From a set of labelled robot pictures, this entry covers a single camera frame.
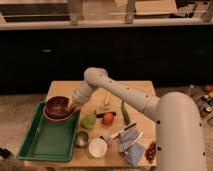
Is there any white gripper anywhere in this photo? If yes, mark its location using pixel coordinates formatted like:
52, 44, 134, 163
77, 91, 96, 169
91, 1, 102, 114
68, 81, 96, 112

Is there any dark red bowl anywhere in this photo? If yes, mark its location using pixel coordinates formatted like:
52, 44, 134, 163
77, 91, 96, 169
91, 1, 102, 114
43, 96, 74, 122

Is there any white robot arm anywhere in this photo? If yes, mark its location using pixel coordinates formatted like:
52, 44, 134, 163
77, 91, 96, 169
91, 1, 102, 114
72, 67, 207, 171

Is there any green plastic tray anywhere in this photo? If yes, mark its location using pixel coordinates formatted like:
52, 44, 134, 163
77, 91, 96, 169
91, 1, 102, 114
17, 102, 80, 162

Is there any green plastic cup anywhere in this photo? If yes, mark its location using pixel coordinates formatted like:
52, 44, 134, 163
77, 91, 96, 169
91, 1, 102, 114
82, 114, 96, 130

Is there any wooden brush block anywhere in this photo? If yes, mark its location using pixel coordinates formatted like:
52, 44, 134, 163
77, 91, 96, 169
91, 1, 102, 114
95, 106, 116, 118

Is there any metal cup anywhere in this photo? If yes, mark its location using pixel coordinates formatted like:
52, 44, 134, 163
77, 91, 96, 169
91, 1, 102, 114
75, 131, 89, 148

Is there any orange fruit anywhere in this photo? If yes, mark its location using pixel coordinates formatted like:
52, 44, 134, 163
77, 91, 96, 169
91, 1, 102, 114
102, 113, 114, 126

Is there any wooden table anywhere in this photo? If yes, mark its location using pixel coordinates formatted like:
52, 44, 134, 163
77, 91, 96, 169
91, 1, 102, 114
24, 81, 156, 168

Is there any green pepper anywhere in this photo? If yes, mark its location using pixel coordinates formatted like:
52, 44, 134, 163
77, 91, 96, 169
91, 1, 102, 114
121, 101, 131, 125

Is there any grey cloth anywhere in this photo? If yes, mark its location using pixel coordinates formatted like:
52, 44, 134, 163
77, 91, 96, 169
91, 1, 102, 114
118, 129, 140, 153

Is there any red grapes bunch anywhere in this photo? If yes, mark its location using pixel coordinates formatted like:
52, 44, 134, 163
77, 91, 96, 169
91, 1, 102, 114
145, 142, 156, 163

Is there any metal spatula black handle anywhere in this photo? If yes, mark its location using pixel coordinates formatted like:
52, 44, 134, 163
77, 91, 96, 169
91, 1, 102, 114
100, 123, 137, 144

